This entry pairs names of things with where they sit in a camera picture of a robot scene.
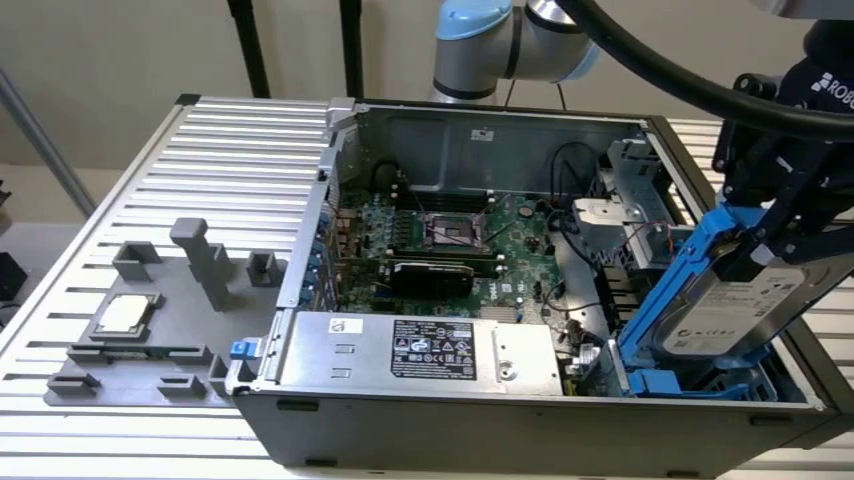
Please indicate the silver power supply unit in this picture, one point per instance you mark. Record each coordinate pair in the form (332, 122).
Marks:
(334, 360)

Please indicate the small black box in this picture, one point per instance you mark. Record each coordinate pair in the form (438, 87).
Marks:
(10, 277)

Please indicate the black plastic air shroud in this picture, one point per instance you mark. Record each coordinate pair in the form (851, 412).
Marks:
(624, 300)

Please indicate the green Dell motherboard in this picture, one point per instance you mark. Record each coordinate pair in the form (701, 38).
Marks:
(521, 240)

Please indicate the grey parts rack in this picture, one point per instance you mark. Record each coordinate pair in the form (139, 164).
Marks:
(201, 330)

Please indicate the round coin battery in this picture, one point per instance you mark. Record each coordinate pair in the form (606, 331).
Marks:
(528, 210)

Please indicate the grey metal stand leg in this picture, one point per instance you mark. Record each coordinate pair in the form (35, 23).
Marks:
(46, 150)

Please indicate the empty blue disk carrier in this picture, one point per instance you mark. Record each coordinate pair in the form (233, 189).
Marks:
(654, 382)

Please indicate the open black PC case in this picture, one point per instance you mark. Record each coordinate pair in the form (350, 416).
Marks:
(468, 435)

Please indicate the silver metal drive cage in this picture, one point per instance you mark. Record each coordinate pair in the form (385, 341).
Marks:
(601, 215)

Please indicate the CPU socket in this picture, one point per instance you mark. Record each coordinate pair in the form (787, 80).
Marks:
(454, 230)

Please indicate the black stand pole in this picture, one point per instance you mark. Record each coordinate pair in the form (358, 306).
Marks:
(352, 50)
(250, 50)

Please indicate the blue plastic case latch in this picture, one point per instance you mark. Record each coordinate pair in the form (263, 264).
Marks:
(243, 350)

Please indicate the grey blue disk bay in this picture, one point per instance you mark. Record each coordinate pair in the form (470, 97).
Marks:
(748, 380)

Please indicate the green RAM stick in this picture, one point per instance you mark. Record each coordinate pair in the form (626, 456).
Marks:
(150, 352)

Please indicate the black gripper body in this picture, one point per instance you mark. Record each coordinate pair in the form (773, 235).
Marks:
(835, 65)

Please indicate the silver chipset heatsink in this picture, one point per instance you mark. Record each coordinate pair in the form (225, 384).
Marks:
(501, 313)

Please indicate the black RAM slot bank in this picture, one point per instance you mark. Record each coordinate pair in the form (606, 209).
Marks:
(428, 253)
(441, 200)

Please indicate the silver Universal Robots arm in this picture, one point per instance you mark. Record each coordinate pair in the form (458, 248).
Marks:
(481, 50)

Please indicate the hard disk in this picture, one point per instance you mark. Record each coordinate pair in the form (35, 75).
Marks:
(721, 320)

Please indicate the black graphics card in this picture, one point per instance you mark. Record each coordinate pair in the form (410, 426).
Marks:
(434, 280)

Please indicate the silver CPU chip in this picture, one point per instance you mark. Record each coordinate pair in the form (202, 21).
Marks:
(123, 315)

